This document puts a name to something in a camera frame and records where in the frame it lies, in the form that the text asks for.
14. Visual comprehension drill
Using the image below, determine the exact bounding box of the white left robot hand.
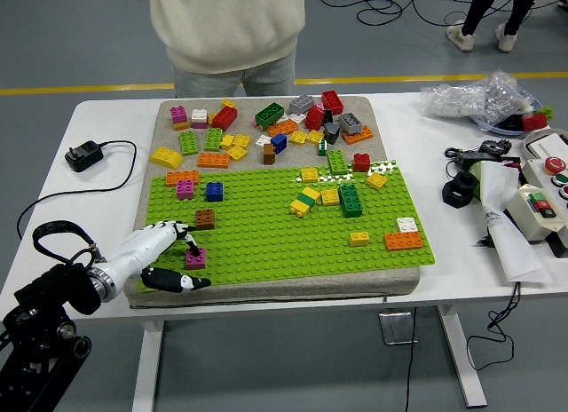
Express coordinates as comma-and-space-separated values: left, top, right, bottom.
102, 220, 212, 295

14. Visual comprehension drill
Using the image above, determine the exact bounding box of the green studded baseplate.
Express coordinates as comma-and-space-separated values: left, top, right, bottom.
136, 158, 436, 295

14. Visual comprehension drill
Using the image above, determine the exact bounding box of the long orange toy brick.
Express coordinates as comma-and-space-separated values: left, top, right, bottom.
383, 231, 424, 252
164, 170, 201, 187
341, 124, 375, 146
266, 118, 299, 138
196, 152, 231, 170

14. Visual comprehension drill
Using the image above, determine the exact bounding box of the yellow curved toy brick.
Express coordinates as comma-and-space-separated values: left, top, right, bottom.
148, 146, 184, 170

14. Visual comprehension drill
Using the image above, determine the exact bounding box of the pink and yellow brick stack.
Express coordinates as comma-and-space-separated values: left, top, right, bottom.
170, 105, 190, 131

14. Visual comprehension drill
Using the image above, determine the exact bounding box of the long red toy brick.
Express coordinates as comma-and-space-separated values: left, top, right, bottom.
211, 106, 239, 132
320, 90, 345, 116

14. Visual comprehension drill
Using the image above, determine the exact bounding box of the yellow and green brick stack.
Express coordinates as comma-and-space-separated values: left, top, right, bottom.
288, 186, 321, 218

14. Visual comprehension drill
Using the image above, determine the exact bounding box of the long dark green brick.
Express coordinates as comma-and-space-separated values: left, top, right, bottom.
254, 101, 286, 130
337, 183, 364, 218

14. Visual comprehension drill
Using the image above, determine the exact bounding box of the long grey toy brick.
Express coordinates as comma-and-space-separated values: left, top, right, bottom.
336, 112, 365, 135
288, 93, 316, 115

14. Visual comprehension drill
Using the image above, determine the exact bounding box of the dark grey angled brick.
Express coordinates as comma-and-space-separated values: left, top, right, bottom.
322, 122, 342, 146

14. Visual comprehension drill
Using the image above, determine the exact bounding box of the black power adapter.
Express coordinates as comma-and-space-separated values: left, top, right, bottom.
64, 139, 105, 173

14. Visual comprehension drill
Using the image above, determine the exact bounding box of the white table leg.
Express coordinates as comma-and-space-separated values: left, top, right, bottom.
131, 319, 166, 412
437, 304, 488, 408

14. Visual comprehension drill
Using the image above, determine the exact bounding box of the grey-brown mat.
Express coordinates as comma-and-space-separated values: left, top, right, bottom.
122, 95, 422, 310

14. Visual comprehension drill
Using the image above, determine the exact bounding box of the person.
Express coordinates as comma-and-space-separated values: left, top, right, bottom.
446, 0, 541, 54
149, 0, 306, 99

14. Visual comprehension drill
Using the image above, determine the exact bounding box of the metal floor plate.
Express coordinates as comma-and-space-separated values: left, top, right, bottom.
378, 311, 420, 345

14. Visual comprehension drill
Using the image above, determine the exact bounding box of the yellow floor tape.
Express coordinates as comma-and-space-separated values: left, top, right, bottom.
0, 71, 568, 97

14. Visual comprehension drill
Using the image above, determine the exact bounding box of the black power supply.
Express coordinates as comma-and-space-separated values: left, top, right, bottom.
445, 147, 521, 171

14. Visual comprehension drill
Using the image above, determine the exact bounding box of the clear bubble wrap bag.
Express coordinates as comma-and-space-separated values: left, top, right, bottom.
420, 68, 541, 128

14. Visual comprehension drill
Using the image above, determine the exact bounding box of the black gear wheel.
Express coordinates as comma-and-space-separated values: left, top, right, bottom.
477, 138, 512, 157

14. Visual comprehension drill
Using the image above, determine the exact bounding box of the white paper sheet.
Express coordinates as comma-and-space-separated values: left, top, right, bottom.
470, 159, 554, 283

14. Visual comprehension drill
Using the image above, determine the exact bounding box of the clear blue-rimmed container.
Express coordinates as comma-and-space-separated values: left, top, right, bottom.
470, 96, 551, 139

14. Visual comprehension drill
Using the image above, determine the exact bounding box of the white button control box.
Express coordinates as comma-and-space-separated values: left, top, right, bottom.
518, 154, 568, 201

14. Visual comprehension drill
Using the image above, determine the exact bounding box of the white oval case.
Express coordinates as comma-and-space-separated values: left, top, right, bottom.
521, 126, 568, 161

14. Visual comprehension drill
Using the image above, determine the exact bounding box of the black adapter cord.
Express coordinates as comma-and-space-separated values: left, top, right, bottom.
16, 139, 138, 241

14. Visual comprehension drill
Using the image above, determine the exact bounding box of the black hanging cable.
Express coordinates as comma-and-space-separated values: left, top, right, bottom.
402, 305, 419, 412
465, 281, 521, 372

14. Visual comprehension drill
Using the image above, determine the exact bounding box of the black floor cable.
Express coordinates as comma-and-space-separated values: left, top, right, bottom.
317, 0, 416, 28
410, 0, 568, 29

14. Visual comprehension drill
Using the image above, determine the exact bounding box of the white switch box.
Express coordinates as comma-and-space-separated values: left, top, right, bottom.
505, 183, 568, 244

